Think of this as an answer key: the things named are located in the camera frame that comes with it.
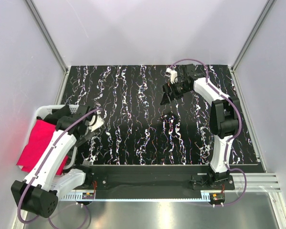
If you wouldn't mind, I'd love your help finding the small connector board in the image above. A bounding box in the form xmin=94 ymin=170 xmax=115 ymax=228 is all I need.
xmin=212 ymin=193 xmax=225 ymax=201
xmin=82 ymin=192 xmax=95 ymax=199

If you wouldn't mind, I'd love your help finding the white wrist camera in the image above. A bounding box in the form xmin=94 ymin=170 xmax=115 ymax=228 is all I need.
xmin=88 ymin=112 xmax=104 ymax=132
xmin=165 ymin=68 xmax=180 ymax=84

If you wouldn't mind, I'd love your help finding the left aluminium frame post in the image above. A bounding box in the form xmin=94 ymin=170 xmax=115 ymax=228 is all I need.
xmin=24 ymin=0 xmax=68 ymax=74

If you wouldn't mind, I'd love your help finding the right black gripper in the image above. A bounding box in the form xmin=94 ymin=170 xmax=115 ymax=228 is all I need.
xmin=160 ymin=81 xmax=191 ymax=106

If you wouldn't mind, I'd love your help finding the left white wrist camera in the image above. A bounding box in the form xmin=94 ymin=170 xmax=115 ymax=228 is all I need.
xmin=88 ymin=112 xmax=104 ymax=132

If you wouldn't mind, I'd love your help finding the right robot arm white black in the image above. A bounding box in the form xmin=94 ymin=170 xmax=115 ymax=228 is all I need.
xmin=161 ymin=64 xmax=242 ymax=189

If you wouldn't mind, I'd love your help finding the right aluminium frame post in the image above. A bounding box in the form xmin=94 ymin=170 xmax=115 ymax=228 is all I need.
xmin=231 ymin=0 xmax=276 ymax=72

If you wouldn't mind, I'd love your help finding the aluminium frame post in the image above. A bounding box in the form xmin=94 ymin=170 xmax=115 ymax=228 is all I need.
xmin=24 ymin=0 xmax=68 ymax=74
xmin=231 ymin=0 xmax=276 ymax=72

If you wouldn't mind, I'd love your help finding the aluminium rail profile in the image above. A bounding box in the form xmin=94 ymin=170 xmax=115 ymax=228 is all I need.
xmin=232 ymin=173 xmax=281 ymax=192

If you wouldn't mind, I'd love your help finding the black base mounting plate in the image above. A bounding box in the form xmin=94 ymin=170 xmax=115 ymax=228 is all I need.
xmin=78 ymin=165 xmax=234 ymax=196

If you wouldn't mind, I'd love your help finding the black t shirt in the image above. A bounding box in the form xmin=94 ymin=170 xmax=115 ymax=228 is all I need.
xmin=43 ymin=105 xmax=72 ymax=125

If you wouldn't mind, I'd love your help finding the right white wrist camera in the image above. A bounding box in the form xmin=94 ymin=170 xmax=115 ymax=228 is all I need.
xmin=165 ymin=68 xmax=180 ymax=84

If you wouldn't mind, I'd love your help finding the right small connector board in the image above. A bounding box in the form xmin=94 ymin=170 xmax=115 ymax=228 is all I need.
xmin=212 ymin=193 xmax=225 ymax=201

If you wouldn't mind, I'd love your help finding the white plastic laundry basket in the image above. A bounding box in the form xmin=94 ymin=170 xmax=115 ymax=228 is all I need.
xmin=34 ymin=104 xmax=78 ymax=191

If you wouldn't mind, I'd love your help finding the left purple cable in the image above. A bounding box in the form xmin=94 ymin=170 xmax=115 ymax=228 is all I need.
xmin=18 ymin=108 xmax=103 ymax=229

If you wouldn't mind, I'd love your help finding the white slotted cable duct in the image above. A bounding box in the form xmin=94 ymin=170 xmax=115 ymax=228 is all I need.
xmin=61 ymin=190 xmax=210 ymax=202

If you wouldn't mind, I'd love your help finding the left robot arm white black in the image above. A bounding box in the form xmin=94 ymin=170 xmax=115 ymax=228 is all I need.
xmin=11 ymin=105 xmax=104 ymax=224

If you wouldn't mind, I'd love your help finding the pink t shirt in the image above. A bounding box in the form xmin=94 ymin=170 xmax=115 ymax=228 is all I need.
xmin=17 ymin=120 xmax=55 ymax=173

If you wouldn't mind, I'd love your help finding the left small connector board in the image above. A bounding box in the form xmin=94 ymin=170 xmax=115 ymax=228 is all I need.
xmin=82 ymin=192 xmax=95 ymax=199

